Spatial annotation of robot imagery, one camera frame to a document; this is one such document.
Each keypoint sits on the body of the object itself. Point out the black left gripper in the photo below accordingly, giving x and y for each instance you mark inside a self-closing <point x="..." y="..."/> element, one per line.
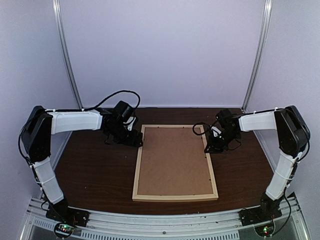
<point x="131" y="141"/>

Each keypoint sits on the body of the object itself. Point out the right aluminium corner post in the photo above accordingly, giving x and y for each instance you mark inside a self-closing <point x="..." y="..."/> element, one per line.
<point x="264" y="30"/>

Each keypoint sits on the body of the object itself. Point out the aluminium front rail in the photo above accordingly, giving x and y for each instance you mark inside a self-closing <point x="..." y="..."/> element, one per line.
<point x="223" y="225"/>

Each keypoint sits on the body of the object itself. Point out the round circuit board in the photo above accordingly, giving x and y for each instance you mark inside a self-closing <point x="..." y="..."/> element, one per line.
<point x="264" y="230"/>
<point x="63" y="231"/>

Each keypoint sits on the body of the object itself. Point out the aluminium corner post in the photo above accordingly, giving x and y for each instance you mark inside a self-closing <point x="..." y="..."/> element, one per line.
<point x="66" y="56"/>
<point x="264" y="30"/>

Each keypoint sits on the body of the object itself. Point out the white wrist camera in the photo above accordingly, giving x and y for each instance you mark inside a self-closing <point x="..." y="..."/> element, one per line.
<point x="216" y="132"/>
<point x="130" y="123"/>

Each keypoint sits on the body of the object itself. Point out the left aluminium corner post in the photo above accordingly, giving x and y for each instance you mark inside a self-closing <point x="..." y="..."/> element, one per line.
<point x="66" y="56"/>

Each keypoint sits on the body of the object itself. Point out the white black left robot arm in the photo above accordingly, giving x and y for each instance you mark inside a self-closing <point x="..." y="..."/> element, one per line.
<point x="35" y="138"/>

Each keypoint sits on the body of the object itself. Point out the brown backing board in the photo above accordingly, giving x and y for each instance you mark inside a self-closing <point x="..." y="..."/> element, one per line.
<point x="175" y="160"/>

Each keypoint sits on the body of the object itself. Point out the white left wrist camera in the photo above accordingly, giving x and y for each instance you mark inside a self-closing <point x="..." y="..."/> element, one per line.
<point x="130" y="123"/>

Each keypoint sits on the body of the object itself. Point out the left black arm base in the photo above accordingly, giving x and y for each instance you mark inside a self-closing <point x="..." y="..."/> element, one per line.
<point x="70" y="215"/>

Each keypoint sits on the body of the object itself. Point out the left round circuit board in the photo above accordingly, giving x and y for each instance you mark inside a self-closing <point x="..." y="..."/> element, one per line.
<point x="63" y="231"/>

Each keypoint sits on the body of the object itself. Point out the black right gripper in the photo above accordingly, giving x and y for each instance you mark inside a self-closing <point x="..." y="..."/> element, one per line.
<point x="214" y="148"/>

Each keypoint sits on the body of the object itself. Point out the right round circuit board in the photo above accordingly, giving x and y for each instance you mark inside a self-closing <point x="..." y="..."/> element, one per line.
<point x="264" y="230"/>

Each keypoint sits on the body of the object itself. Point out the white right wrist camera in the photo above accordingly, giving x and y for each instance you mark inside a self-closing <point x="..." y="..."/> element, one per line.
<point x="216" y="132"/>

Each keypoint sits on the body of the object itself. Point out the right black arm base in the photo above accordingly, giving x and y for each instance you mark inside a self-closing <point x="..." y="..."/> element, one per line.
<point x="266" y="211"/>

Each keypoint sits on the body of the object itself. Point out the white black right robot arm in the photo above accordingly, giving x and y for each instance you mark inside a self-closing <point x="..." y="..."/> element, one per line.
<point x="293" y="141"/>

